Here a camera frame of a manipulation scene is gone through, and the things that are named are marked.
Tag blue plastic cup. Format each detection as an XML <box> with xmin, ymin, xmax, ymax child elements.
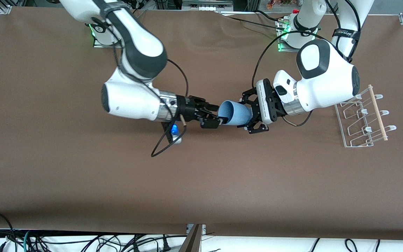
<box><xmin>218</xmin><ymin>100</ymin><xmax>253</xmax><ymax>126</ymax></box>

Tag brown table cover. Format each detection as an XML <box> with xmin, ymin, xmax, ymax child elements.
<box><xmin>0</xmin><ymin>6</ymin><xmax>403</xmax><ymax>242</ymax></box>

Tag dark wooden beam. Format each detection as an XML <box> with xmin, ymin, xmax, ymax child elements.
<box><xmin>178</xmin><ymin>225</ymin><xmax>203</xmax><ymax>252</ymax></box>

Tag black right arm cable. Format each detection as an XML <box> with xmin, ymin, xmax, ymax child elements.
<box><xmin>150</xmin><ymin>58</ymin><xmax>190</xmax><ymax>158</ymax></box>

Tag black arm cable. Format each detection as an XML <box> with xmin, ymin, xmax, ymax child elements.
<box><xmin>150</xmin><ymin>58</ymin><xmax>190</xmax><ymax>158</ymax></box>
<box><xmin>252</xmin><ymin>0</ymin><xmax>358</xmax><ymax>127</ymax></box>

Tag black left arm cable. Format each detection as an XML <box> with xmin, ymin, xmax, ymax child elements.
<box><xmin>252</xmin><ymin>0</ymin><xmax>358</xmax><ymax>127</ymax></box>

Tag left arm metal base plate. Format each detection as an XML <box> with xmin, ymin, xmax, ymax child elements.
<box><xmin>277</xmin><ymin>18</ymin><xmax>302</xmax><ymax>53</ymax></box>

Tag long black tabletop cable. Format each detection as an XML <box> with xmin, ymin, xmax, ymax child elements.
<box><xmin>215</xmin><ymin>10</ymin><xmax>286</xmax><ymax>28</ymax></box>

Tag white wire cup rack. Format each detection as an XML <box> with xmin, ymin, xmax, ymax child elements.
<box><xmin>334</xmin><ymin>84</ymin><xmax>397</xmax><ymax>148</ymax></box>

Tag aluminium frame rail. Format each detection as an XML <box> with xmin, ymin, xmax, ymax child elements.
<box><xmin>182</xmin><ymin>0</ymin><xmax>234</xmax><ymax>12</ymax></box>

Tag metal table edge bracket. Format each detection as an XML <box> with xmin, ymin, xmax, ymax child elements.
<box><xmin>186</xmin><ymin>224</ymin><xmax>206</xmax><ymax>235</ymax></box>

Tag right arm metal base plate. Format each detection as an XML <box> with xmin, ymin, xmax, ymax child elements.
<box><xmin>92</xmin><ymin>23</ymin><xmax>123</xmax><ymax>49</ymax></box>

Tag tangled black floor cables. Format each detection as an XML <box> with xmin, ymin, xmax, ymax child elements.
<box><xmin>30</xmin><ymin>234</ymin><xmax>188</xmax><ymax>252</ymax></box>

